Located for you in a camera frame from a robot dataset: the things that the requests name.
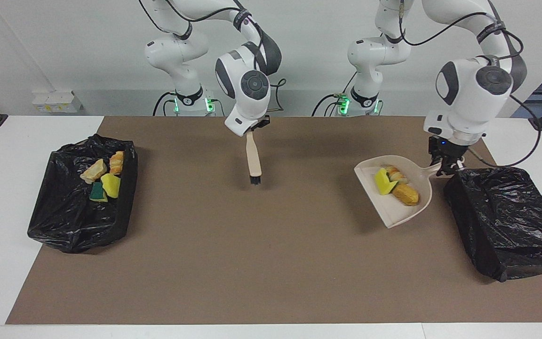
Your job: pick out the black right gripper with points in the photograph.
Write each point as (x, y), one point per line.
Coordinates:
(261, 122)

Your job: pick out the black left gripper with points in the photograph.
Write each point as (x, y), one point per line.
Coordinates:
(446, 148)

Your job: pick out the beige hand brush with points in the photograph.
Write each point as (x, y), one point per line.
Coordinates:
(253, 155)

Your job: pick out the brown nugget shaped trash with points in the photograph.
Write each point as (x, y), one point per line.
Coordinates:
(406, 194)

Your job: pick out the pale trash piece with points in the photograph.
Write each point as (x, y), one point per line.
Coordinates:
(93, 171)
(395, 174)
(116, 163)

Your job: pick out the beige plastic dustpan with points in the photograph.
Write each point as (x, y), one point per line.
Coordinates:
(402, 207)

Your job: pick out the notched yellow sponge piece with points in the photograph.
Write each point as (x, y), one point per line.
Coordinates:
(384, 182)

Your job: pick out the plain yellow sponge piece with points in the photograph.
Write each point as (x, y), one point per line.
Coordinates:
(111, 185)

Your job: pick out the green and yellow sponge piece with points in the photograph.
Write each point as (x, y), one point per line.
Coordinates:
(97, 193)

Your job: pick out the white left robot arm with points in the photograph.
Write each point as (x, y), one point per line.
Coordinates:
(468, 99)

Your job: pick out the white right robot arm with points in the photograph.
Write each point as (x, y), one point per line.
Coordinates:
(247, 94)

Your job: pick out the black bag lined bin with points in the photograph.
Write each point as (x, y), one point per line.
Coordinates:
(506, 221)
(73, 226)

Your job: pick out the brown table mat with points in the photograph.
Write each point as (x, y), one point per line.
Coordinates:
(252, 282)

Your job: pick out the white power strip box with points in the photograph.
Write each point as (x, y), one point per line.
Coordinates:
(57, 102)

